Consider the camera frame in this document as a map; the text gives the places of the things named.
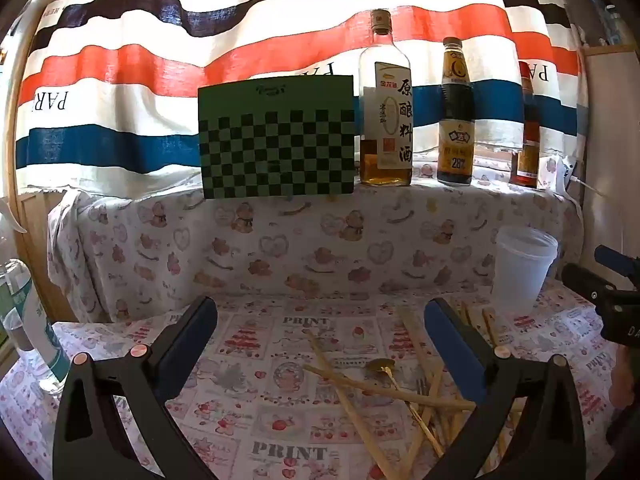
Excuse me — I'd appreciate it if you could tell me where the clear water bottle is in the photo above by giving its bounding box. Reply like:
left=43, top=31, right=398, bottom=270
left=0, top=259, right=68, bottom=393

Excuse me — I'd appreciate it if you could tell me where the printed tablecloth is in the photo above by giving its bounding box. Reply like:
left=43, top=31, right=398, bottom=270
left=0, top=150, right=618, bottom=480

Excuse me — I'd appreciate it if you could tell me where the translucent plastic cup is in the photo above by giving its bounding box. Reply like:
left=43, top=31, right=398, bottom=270
left=490, top=226, right=559, bottom=315

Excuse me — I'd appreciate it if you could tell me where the gold fork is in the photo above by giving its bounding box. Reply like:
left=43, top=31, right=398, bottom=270
left=412, top=376, right=441, bottom=428

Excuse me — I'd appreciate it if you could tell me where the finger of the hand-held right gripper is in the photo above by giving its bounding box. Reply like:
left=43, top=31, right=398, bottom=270
left=595, top=245, right=640, bottom=278
left=561, top=262, right=621, bottom=306

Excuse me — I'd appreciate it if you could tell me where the white power adapter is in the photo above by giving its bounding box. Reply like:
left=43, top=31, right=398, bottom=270
left=550, top=156, right=576, bottom=195

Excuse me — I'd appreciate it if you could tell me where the striped curtain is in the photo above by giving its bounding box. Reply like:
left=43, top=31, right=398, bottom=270
left=12, top=0, right=593, bottom=198

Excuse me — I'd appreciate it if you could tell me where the clear cooking wine bottle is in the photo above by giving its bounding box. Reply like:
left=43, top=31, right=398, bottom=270
left=358, top=9, right=414, bottom=187

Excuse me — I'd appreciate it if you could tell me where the red-capped sauce bottle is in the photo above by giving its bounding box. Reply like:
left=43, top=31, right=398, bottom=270
left=509, top=61, right=541, bottom=189

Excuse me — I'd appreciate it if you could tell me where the white cable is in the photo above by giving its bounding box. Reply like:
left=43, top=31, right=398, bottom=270
left=567, top=162, right=606, bottom=196

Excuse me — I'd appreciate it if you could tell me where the dark soy sauce bottle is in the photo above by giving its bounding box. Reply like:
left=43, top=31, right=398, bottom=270
left=436, top=36, right=475, bottom=186

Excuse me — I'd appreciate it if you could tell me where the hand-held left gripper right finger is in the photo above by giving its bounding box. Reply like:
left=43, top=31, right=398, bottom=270
left=424, top=297, right=587, bottom=480

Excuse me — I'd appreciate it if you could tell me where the gold spoon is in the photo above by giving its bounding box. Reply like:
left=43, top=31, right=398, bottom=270
left=364, top=357, right=446, bottom=458

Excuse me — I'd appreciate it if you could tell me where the wooden frame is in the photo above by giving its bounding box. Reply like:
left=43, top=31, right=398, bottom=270
left=2, top=20, right=68, bottom=321

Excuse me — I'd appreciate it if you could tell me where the person's right hand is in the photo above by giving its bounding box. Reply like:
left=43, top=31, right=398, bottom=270
left=611, top=346, right=640, bottom=411

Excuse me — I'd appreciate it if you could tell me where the green checkered board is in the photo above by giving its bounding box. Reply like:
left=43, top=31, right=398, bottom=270
left=197, top=75, right=358, bottom=200

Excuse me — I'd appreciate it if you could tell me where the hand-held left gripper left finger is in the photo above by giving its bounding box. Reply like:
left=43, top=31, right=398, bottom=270
left=52, top=295, right=218, bottom=480

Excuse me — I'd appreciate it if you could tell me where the pile of wooden chopsticks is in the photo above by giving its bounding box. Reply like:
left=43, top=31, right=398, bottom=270
left=301, top=301, right=526, bottom=480

